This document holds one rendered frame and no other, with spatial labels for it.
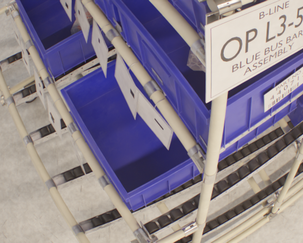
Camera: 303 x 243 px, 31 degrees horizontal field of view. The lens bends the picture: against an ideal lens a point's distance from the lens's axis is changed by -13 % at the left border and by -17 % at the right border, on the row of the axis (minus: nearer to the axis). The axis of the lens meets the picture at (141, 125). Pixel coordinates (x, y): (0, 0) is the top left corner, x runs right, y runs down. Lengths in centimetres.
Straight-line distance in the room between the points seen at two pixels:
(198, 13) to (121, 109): 84
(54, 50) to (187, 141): 56
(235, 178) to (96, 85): 47
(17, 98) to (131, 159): 67
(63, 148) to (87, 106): 80
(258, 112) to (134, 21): 34
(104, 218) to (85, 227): 8
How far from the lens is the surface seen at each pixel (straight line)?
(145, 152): 171
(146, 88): 144
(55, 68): 184
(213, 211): 243
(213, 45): 88
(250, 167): 171
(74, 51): 183
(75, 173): 203
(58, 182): 204
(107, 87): 179
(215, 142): 119
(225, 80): 99
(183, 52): 147
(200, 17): 99
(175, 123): 139
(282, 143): 174
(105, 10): 156
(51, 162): 256
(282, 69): 124
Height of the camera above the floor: 227
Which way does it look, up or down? 61 degrees down
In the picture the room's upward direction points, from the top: 5 degrees counter-clockwise
